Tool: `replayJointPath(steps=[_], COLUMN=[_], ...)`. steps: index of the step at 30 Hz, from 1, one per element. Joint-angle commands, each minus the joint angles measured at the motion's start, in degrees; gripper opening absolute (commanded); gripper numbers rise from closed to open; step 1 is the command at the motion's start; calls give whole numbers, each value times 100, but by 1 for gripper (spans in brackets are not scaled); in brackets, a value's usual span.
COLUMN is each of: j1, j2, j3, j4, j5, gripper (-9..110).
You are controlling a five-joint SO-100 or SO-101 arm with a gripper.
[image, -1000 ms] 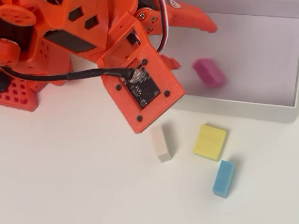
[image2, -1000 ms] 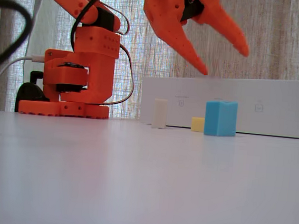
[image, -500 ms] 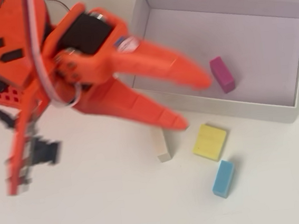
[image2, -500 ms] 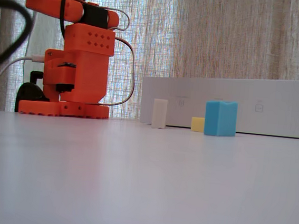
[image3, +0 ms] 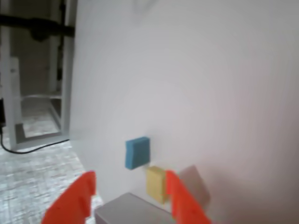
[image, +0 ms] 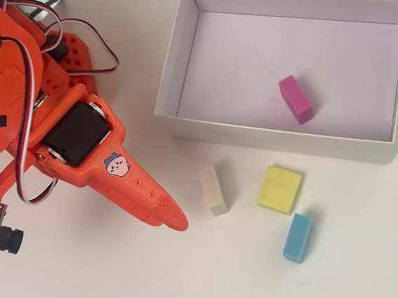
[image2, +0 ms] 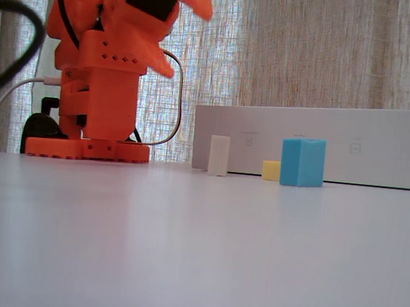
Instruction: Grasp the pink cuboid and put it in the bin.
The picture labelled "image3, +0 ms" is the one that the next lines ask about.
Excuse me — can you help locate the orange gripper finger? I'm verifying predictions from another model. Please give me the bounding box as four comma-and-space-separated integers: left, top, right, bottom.
165, 170, 212, 224
41, 170, 97, 224

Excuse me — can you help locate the white foam cuboid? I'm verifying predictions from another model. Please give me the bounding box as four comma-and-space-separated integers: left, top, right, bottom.
178, 165, 211, 207

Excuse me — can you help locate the yellow foam cuboid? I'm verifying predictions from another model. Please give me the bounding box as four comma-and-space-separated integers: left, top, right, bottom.
146, 166, 168, 205

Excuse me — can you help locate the white cardboard bin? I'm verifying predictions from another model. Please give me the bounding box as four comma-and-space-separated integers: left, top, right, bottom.
94, 192, 175, 224

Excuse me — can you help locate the blue foam cuboid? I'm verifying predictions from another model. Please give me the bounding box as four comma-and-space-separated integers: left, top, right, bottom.
125, 136, 150, 170

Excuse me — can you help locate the black mounting bar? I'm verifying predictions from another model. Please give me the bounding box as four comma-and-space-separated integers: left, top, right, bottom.
0, 14, 75, 42

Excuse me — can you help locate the thin black cable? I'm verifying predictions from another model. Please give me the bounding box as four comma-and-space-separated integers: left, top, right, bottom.
0, 126, 71, 154

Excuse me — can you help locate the white furniture frame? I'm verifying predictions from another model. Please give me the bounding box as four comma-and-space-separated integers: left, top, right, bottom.
0, 0, 78, 150

